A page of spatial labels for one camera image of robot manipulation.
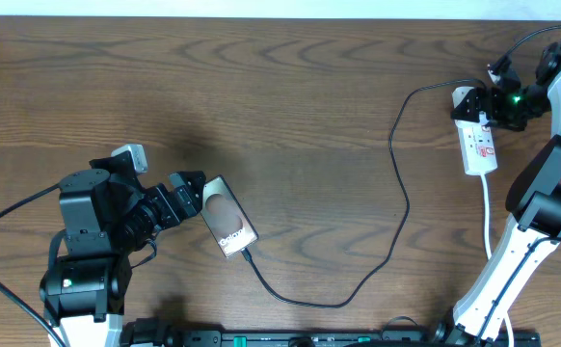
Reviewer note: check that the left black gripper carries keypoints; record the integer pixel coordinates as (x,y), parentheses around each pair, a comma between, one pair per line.
(179,197)

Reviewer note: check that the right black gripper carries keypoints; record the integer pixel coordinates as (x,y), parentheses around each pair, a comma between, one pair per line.
(496,114)

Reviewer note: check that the Galaxy S25 Ultra smartphone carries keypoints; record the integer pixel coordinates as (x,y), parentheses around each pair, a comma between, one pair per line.
(226,219)

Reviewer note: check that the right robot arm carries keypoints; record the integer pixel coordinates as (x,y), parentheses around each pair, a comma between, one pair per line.
(533,227)

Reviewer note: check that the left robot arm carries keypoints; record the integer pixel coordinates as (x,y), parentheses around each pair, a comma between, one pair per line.
(108,215)

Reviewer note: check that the white power strip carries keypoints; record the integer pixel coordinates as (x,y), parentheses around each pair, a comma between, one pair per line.
(477,148)

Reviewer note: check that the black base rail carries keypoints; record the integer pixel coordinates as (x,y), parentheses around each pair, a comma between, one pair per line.
(155,332)

